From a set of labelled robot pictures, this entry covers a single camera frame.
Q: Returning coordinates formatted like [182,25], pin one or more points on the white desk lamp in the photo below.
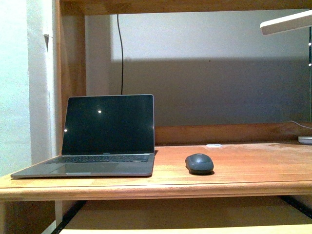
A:
[289,23]

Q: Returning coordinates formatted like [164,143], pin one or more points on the grey laptop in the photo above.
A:
[103,136]

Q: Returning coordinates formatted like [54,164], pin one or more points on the white round desk sticker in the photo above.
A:
[214,145]

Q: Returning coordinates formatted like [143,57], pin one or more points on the wooden keyboard tray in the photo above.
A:
[223,215]

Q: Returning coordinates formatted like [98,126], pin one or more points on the dark grey computer mouse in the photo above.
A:
[199,164]

